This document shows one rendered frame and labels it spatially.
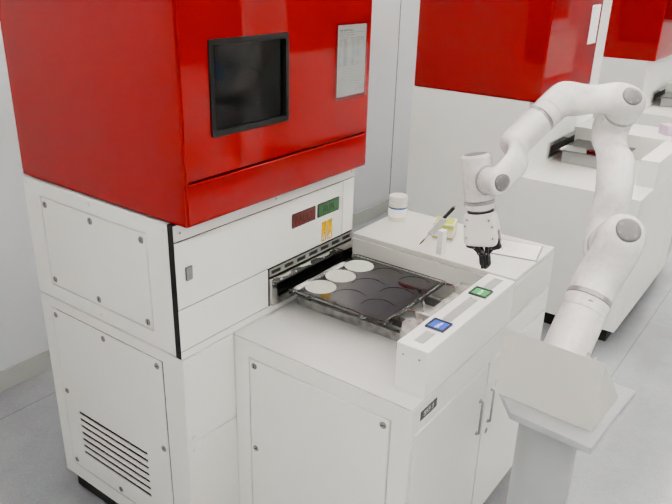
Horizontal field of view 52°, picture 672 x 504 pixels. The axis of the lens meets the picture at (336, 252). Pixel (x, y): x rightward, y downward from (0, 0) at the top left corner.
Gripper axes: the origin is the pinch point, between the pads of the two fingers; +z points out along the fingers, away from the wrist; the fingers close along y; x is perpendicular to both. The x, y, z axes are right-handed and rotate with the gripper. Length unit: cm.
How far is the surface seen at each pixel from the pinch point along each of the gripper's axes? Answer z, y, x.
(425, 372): 16.8, 0.1, -40.0
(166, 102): -58, -48, -65
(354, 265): 6, -51, 5
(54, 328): 11, -128, -64
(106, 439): 49, -113, -64
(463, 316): 10.8, 0.0, -16.7
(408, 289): 11.1, -27.2, -0.1
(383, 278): 9.0, -37.8, 2.2
